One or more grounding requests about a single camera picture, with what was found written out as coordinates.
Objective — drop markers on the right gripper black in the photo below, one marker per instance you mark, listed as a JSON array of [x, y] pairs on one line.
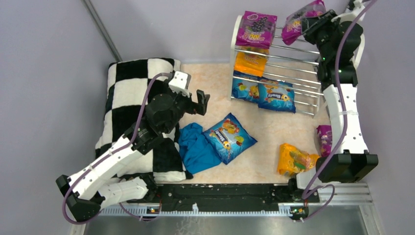
[[311, 25]]

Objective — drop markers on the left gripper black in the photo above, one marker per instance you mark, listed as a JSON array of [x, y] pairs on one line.
[[193, 103]]

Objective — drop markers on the purple candy bag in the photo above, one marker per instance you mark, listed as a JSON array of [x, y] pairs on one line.
[[256, 30], [324, 133], [292, 28]]

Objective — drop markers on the orange candy bag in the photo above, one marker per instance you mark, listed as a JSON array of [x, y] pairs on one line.
[[252, 64], [293, 161]]

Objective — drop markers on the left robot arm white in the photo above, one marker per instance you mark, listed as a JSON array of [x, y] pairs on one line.
[[89, 191]]

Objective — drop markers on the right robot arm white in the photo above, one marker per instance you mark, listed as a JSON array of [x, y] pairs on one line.
[[336, 72]]

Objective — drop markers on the blue candy bag on floor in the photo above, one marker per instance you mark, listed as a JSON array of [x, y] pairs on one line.
[[229, 138]]

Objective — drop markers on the blue candy bag far left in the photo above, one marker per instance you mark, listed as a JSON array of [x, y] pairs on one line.
[[245, 87]]

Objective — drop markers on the blue candy bag on shelf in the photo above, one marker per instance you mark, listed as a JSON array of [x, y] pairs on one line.
[[276, 95]]

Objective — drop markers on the blue cloth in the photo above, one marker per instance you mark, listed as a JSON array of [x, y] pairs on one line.
[[196, 152]]

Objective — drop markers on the black white checkered pillow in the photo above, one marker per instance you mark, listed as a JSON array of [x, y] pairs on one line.
[[127, 84]]

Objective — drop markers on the white metal wire shelf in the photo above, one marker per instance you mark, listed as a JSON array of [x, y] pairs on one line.
[[309, 78]]

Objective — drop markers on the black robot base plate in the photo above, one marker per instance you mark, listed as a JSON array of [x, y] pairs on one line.
[[223, 197]]

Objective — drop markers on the aluminium frame rail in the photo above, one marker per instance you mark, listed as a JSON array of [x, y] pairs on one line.
[[345, 210]]

